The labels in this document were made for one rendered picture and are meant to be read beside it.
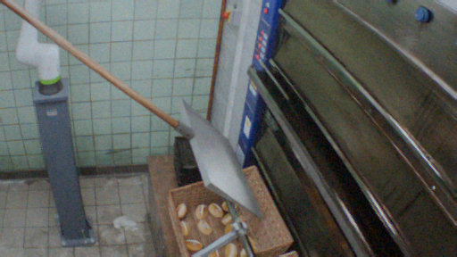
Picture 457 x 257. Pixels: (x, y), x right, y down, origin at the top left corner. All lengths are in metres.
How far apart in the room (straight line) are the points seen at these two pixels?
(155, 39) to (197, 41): 0.29
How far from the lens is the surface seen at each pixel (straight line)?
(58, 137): 2.21
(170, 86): 2.89
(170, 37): 2.71
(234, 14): 2.36
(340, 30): 1.45
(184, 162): 2.25
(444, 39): 1.06
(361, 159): 1.34
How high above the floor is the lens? 2.25
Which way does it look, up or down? 35 degrees down
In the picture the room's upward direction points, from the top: 9 degrees clockwise
